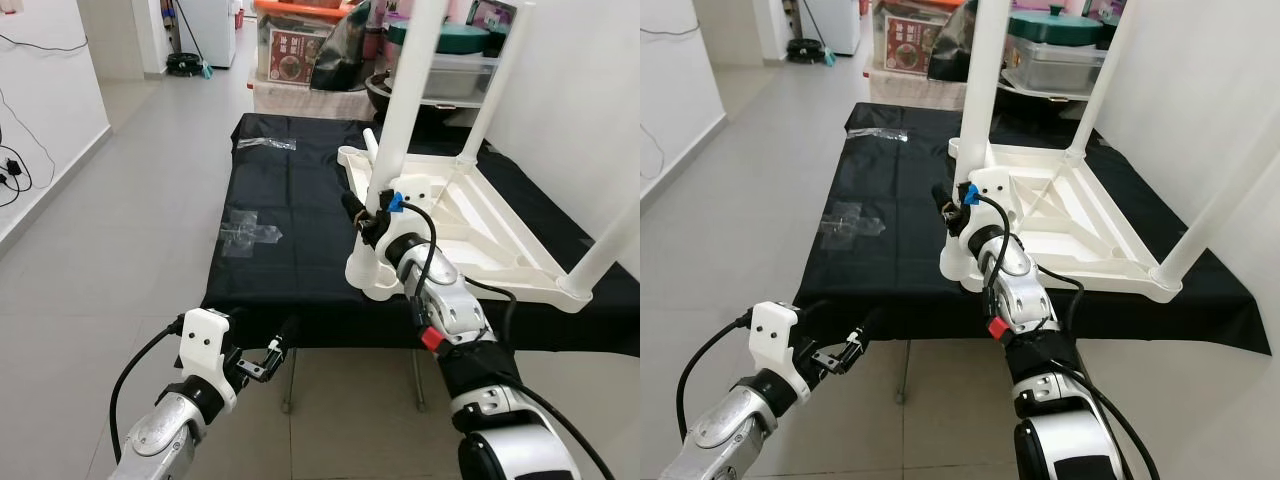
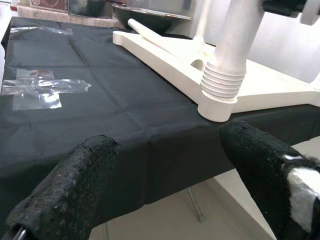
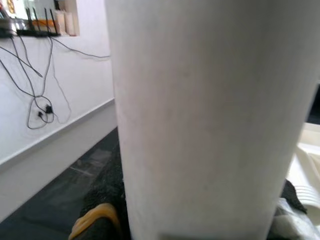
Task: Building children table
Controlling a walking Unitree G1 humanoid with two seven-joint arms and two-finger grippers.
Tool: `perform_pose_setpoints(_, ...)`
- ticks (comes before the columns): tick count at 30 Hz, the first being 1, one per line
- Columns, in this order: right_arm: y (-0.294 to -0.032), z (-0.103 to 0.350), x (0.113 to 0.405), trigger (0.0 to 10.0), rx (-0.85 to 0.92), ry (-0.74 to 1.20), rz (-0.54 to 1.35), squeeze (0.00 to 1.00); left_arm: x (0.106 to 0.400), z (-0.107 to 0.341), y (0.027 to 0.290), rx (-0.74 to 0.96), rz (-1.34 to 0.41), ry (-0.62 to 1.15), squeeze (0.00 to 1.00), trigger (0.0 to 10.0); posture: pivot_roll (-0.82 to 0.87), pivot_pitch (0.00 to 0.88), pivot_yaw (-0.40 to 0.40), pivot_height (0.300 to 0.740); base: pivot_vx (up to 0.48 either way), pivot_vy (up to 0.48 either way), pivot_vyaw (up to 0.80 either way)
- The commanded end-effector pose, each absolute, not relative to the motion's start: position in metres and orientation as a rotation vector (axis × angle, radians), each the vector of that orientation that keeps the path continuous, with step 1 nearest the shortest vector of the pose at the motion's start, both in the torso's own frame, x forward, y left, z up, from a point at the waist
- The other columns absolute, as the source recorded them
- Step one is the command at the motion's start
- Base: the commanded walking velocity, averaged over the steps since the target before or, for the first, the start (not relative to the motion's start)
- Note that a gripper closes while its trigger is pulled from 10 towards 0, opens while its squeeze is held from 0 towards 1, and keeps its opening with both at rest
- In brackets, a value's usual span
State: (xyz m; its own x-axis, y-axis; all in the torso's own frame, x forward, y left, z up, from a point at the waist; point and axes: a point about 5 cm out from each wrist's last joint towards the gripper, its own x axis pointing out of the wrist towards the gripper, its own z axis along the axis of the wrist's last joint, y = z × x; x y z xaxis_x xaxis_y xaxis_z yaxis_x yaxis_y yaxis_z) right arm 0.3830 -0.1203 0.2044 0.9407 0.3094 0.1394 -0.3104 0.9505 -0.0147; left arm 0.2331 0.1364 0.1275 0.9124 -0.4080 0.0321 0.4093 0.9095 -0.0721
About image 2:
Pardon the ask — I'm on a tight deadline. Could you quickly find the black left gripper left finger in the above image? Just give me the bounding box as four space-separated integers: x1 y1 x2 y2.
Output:
5 134 121 240

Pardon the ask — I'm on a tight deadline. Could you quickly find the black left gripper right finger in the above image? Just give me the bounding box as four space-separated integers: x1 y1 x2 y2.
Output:
219 120 320 240

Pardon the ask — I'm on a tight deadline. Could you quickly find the white plastic children table top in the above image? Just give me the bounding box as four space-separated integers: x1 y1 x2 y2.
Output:
112 29 320 123

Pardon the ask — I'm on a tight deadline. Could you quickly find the grey metal table leg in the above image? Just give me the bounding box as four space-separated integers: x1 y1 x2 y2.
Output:
187 187 206 223
101 221 111 240

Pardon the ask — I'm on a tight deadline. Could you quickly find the black tablecloth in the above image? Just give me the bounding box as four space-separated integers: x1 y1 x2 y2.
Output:
0 16 320 226

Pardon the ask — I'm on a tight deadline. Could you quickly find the clear tape cross patch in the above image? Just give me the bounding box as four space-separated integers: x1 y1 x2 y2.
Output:
1 69 92 111

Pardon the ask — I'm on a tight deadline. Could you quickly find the black wok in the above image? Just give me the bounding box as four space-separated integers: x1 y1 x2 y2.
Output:
111 3 193 35

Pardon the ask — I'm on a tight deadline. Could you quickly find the clear tape strip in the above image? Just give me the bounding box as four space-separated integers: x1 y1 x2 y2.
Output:
9 26 75 36

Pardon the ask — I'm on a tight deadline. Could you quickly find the black plastic bag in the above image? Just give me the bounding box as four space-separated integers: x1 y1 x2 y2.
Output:
68 0 108 18

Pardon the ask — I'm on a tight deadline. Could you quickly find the red printed carton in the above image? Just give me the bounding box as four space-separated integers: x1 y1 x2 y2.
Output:
29 0 70 12

